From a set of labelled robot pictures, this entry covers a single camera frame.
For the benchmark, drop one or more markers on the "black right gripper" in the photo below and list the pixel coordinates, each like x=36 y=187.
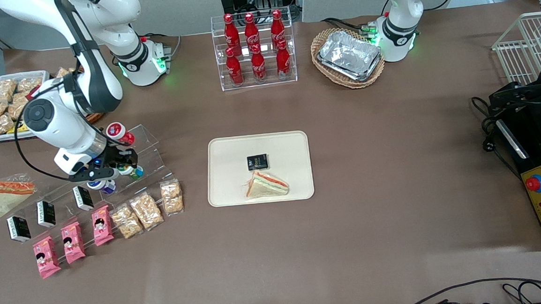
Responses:
x=121 y=156

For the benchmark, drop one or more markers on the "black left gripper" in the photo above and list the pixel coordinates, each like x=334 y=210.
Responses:
x=538 y=92

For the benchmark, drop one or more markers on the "green cap gum bottle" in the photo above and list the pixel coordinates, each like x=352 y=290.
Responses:
x=135 y=172

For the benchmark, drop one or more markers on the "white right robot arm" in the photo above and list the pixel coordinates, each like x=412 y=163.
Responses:
x=79 y=22

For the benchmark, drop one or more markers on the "red cap gum bottle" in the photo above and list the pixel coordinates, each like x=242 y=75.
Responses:
x=120 y=133

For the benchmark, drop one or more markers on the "blue cap gum bottle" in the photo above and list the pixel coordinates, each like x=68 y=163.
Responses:
x=103 y=186

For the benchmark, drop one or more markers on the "white rectangular snack tray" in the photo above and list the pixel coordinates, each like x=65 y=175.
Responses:
x=43 y=76

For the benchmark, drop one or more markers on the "cream plastic tray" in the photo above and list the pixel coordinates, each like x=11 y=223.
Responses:
x=290 y=169

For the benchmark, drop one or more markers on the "silver foil tray stack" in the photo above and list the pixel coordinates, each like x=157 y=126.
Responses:
x=349 y=55

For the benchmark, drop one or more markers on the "clear acrylic stepped stand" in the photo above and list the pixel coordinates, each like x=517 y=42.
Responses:
x=150 y=152

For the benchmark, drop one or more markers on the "brown wicker snack basket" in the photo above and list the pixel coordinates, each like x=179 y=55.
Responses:
x=95 y=117

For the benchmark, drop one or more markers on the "small black white box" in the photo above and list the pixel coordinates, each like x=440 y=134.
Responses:
x=46 y=213
x=19 y=229
x=83 y=198

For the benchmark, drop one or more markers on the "black yellow control box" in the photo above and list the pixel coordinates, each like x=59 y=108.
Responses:
x=531 y=155

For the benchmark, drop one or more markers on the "pink snack pack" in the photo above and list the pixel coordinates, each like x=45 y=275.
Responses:
x=102 y=225
x=73 y=242
x=46 y=257

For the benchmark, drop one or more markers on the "red emergency stop button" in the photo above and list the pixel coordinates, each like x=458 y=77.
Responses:
x=535 y=183

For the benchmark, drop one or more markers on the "yellow snack packet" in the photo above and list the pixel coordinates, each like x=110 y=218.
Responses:
x=17 y=127

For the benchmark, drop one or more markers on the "red cookie box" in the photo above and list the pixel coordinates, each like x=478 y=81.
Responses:
x=34 y=91

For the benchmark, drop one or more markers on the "wrapped triangle sandwich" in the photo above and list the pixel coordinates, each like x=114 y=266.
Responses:
x=3 y=199

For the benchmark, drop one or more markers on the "black flat snack box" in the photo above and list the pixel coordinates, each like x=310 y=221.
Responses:
x=257 y=162

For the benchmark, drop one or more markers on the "unwrapped triangle sandwich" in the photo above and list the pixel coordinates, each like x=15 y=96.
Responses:
x=265 y=187

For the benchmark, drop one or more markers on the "red cola bottle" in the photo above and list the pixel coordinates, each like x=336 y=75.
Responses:
x=283 y=63
x=251 y=33
x=258 y=67
x=232 y=34
x=234 y=69
x=277 y=29

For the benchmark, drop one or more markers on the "clear acrylic bottle rack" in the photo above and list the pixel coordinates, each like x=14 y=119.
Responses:
x=269 y=77

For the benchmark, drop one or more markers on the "light wicker oval basket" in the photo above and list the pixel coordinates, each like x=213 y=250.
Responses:
x=324 y=69

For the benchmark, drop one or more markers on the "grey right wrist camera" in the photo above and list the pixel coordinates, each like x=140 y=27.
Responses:
x=94 y=174

